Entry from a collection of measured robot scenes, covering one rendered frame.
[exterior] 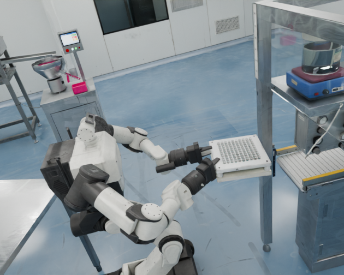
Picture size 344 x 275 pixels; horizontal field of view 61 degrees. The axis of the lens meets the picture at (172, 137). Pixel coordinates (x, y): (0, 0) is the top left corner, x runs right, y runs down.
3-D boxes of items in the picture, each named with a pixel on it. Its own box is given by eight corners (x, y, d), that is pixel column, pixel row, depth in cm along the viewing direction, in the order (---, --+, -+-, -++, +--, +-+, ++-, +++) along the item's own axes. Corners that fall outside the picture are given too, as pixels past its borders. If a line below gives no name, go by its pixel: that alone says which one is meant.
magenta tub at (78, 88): (74, 94, 335) (71, 88, 331) (73, 91, 345) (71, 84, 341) (88, 91, 338) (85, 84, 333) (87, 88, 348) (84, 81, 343)
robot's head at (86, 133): (82, 148, 121) (75, 130, 116) (84, 136, 130) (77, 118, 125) (98, 144, 121) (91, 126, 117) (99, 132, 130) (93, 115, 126)
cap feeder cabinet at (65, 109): (64, 160, 365) (39, 105, 326) (64, 139, 413) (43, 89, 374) (113, 144, 376) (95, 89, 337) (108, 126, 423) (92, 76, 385)
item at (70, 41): (75, 85, 365) (57, 33, 333) (75, 82, 373) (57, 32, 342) (94, 80, 369) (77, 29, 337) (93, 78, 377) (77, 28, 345)
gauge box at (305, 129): (306, 156, 127) (309, 115, 117) (293, 143, 137) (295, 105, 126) (353, 144, 129) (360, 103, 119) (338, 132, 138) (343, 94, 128)
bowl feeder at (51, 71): (42, 99, 340) (29, 68, 321) (45, 90, 370) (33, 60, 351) (84, 88, 348) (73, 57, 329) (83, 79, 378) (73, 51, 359)
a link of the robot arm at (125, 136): (130, 145, 176) (99, 139, 159) (138, 125, 174) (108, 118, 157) (141, 154, 169) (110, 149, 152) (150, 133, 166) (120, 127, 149)
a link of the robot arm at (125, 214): (149, 226, 93) (98, 188, 101) (137, 255, 98) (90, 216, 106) (167, 211, 102) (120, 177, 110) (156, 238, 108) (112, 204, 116)
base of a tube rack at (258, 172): (256, 145, 153) (256, 141, 152) (271, 174, 133) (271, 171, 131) (209, 151, 155) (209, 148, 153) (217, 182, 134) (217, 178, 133)
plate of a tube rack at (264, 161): (256, 137, 151) (256, 133, 150) (271, 166, 130) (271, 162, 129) (208, 144, 152) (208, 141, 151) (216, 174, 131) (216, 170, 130)
